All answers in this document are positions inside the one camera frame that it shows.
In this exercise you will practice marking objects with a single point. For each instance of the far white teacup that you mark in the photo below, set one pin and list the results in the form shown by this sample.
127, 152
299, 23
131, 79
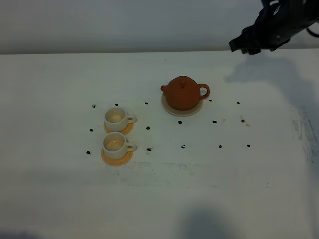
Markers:
117, 119

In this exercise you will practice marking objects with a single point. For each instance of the orange round coaster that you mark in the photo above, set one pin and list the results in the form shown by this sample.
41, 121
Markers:
125, 130
117, 162

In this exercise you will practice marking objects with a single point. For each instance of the white teacup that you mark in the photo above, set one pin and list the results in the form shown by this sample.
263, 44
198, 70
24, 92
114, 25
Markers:
116, 146
117, 119

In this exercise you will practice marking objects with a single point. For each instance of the brown clay teapot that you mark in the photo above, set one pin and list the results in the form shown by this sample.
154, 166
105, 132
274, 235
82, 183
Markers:
183, 93

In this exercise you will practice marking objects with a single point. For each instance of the far orange round coaster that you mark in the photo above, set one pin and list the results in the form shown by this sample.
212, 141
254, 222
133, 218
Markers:
125, 130

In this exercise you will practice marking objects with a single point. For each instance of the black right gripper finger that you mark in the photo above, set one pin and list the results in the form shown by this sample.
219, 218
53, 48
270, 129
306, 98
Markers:
253, 51
240, 43

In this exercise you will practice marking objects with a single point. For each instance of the beige round teapot saucer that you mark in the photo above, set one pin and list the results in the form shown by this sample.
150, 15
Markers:
180, 113

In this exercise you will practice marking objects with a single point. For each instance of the near orange round coaster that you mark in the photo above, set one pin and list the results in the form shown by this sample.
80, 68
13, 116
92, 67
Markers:
117, 162

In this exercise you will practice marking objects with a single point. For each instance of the near white teacup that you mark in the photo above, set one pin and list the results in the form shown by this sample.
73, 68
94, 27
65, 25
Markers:
116, 146

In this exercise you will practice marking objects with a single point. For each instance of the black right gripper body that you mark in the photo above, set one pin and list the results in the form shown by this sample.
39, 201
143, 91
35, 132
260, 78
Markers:
265, 34

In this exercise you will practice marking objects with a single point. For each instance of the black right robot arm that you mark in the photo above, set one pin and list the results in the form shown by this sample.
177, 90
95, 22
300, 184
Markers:
295, 15

